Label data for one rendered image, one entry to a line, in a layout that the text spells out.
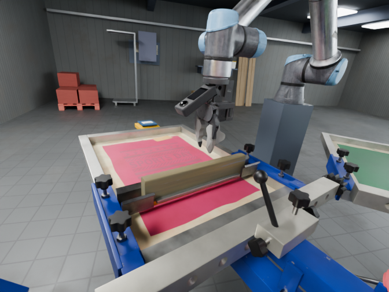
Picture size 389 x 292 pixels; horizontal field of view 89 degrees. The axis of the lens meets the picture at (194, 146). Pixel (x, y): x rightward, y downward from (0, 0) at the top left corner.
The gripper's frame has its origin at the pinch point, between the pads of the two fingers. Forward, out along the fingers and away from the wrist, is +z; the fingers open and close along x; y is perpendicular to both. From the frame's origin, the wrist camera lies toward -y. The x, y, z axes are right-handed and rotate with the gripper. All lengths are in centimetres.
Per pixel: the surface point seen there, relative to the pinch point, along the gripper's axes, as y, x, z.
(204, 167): 0.0, -1.8, 6.3
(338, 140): 112, 3, 16
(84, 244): -37, 89, 112
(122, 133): -10, 56, 13
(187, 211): -8.6, -7.1, 16.2
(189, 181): -5.6, -1.9, 9.7
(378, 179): 74, -28, 17
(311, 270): -3.0, -37.3, 7.5
